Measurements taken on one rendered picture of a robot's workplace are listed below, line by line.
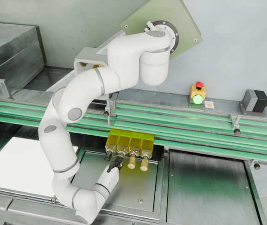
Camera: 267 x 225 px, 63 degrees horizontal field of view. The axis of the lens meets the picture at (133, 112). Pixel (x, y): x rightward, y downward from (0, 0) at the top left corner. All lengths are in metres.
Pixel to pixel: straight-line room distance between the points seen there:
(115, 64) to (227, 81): 0.70
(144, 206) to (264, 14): 0.96
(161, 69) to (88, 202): 0.50
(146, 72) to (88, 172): 0.65
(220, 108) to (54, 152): 0.82
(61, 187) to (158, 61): 0.55
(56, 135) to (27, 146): 0.71
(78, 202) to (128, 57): 0.50
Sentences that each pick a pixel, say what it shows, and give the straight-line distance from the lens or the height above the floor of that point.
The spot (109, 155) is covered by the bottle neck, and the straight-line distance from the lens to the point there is 1.04.
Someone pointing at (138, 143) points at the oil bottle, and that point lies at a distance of 1.06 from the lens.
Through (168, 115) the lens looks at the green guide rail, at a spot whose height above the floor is 0.92.
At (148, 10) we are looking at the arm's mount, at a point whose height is 0.84.
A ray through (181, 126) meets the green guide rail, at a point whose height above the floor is 0.91.
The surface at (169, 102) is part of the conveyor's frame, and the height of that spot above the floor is 0.84.
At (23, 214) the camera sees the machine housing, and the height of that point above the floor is 1.39.
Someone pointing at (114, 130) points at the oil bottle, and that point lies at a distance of 1.13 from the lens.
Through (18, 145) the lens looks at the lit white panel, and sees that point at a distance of 1.39.
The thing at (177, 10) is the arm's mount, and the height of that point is 0.84.
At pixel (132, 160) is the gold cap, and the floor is 1.14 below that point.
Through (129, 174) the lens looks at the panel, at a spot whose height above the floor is 1.11.
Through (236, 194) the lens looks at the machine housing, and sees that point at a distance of 1.25.
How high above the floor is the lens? 1.77
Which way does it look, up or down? 51 degrees down
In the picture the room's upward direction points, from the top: 164 degrees counter-clockwise
